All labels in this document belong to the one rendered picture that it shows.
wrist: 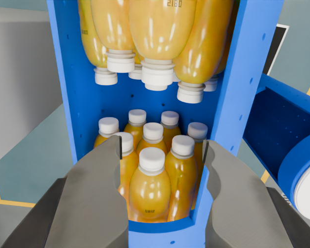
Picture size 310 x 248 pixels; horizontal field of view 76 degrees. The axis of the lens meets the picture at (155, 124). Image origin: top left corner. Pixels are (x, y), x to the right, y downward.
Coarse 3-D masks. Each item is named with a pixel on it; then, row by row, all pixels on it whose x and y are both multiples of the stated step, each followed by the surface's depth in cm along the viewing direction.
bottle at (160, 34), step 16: (128, 0) 20; (144, 0) 18; (160, 0) 18; (176, 0) 18; (192, 0) 19; (128, 16) 21; (144, 16) 19; (160, 16) 18; (176, 16) 19; (192, 16) 20; (144, 32) 20; (160, 32) 19; (176, 32) 20; (144, 48) 21; (160, 48) 20; (176, 48) 21; (144, 64) 22; (160, 64) 22
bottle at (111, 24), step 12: (96, 0) 23; (108, 0) 22; (120, 0) 22; (96, 12) 23; (108, 12) 22; (120, 12) 22; (96, 24) 24; (108, 24) 23; (120, 24) 23; (108, 36) 24; (120, 36) 24; (108, 48) 27; (120, 48) 25; (132, 48) 26
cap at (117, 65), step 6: (108, 60) 27; (114, 60) 27; (120, 60) 26; (126, 60) 27; (132, 60) 28; (108, 66) 28; (114, 66) 27; (120, 66) 27; (126, 66) 27; (132, 66) 28; (120, 72) 27
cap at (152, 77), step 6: (144, 72) 23; (150, 72) 23; (156, 72) 22; (162, 72) 22; (168, 72) 23; (144, 78) 23; (150, 78) 23; (156, 78) 23; (162, 78) 23; (168, 78) 23; (150, 84) 23; (156, 84) 23; (162, 84) 23; (168, 84) 24
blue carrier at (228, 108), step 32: (64, 0) 28; (256, 0) 16; (64, 32) 28; (256, 32) 18; (64, 64) 28; (256, 64) 20; (64, 96) 30; (96, 96) 40; (128, 96) 45; (160, 96) 47; (224, 96) 19; (96, 128) 42; (224, 128) 22; (128, 224) 27; (160, 224) 28; (192, 224) 28
